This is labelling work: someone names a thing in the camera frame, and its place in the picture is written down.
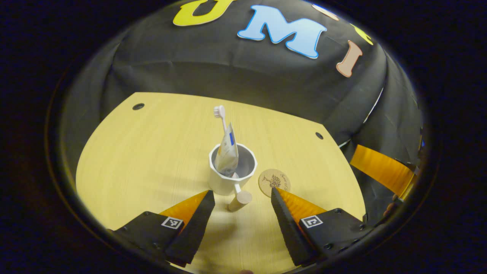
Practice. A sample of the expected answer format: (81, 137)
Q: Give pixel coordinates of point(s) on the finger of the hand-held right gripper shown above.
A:
(380, 167)

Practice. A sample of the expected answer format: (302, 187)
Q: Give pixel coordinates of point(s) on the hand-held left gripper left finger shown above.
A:
(194, 228)

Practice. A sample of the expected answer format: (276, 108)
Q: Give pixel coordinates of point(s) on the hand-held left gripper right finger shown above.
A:
(289, 228)

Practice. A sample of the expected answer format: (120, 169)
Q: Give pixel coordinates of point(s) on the round cork coaster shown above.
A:
(272, 179)

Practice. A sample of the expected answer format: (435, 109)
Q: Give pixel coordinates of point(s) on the white toothpaste tube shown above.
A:
(227, 152)

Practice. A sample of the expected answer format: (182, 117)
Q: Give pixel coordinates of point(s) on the white pink toothbrush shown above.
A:
(220, 112)

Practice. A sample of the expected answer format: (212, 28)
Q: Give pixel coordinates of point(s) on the light wooden desktop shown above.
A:
(152, 152)

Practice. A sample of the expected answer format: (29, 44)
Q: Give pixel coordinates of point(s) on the black desk grommet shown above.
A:
(319, 135)
(138, 106)

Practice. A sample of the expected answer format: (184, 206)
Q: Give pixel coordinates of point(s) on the black backdrop cloth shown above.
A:
(228, 68)

